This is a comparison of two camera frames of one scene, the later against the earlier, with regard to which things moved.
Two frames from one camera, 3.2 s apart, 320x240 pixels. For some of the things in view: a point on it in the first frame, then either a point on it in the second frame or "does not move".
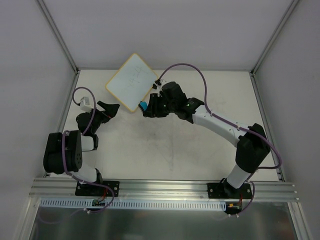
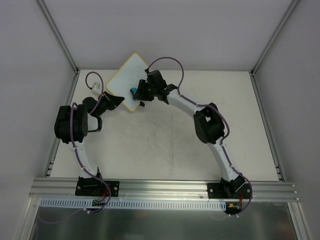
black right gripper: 152,106 → 142,91
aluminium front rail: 52,188 does not move
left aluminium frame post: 60,35 does not move
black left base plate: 81,189 does not move
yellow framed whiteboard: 132,82 does not move
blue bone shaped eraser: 144,105 → 133,90
